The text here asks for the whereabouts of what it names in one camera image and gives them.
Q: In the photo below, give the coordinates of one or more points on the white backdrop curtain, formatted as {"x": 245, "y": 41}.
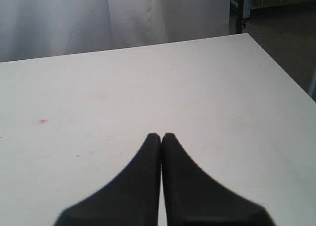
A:
{"x": 42, "y": 28}

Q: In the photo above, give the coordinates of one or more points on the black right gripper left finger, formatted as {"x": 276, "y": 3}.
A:
{"x": 130, "y": 199}

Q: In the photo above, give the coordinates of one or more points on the blue grey shelf frame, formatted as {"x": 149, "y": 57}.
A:
{"x": 247, "y": 3}

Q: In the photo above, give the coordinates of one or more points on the black metal stand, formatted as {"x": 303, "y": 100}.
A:
{"x": 237, "y": 7}

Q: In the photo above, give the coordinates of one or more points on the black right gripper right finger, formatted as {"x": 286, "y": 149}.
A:
{"x": 193, "y": 198}

